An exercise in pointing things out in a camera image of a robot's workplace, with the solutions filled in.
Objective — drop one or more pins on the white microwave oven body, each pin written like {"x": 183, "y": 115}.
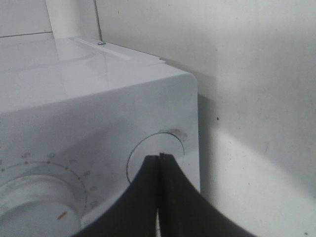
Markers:
{"x": 75, "y": 108}

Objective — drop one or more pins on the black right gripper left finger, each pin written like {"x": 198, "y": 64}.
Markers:
{"x": 134, "y": 214}

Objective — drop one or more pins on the white timer knob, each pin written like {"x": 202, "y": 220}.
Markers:
{"x": 38, "y": 206}

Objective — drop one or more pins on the round white door button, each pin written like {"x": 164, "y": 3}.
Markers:
{"x": 153, "y": 145}

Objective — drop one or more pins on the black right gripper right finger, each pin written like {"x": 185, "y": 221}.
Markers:
{"x": 184, "y": 212}

